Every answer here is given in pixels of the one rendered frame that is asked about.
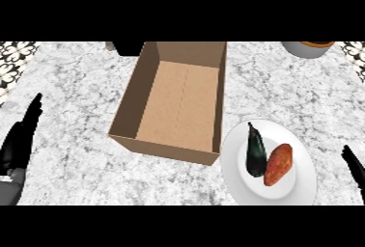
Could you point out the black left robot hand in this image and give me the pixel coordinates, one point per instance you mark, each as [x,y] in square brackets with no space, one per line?
[20,141]

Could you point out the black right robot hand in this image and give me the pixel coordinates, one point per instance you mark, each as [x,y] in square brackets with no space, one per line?
[355,164]

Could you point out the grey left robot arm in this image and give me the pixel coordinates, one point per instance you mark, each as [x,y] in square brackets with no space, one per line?
[8,188]

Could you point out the orange sweet potato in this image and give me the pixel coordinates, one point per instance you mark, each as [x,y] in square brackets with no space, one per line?
[278,164]

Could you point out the white plate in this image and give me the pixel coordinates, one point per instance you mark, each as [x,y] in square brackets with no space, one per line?
[271,164]

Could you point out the brown cardboard box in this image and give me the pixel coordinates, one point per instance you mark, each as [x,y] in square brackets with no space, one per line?
[173,99]

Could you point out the black appliance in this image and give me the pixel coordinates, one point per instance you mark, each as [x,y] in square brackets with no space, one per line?
[128,48]

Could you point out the grey pot with orange rim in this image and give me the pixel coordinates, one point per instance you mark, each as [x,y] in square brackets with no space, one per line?
[309,49]

